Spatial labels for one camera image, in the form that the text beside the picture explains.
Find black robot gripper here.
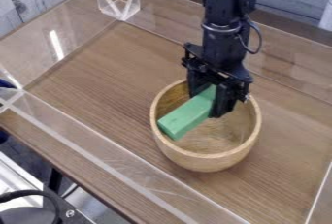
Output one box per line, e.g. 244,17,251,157
181,23,252,118

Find green rectangular block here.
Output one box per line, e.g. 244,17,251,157
156,85,216,141

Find brown wooden bowl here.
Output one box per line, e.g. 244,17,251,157
148,80,262,173

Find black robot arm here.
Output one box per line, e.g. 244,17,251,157
181,0,260,118

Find clear acrylic tray walls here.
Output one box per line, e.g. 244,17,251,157
0,0,332,224

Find black table leg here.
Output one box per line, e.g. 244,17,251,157
48,169,62,193

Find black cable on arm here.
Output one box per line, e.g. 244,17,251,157
236,17,264,55

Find black metal bracket with screw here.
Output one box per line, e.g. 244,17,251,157
41,184,96,224

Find black cable lower left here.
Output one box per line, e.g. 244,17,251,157
0,188,62,224

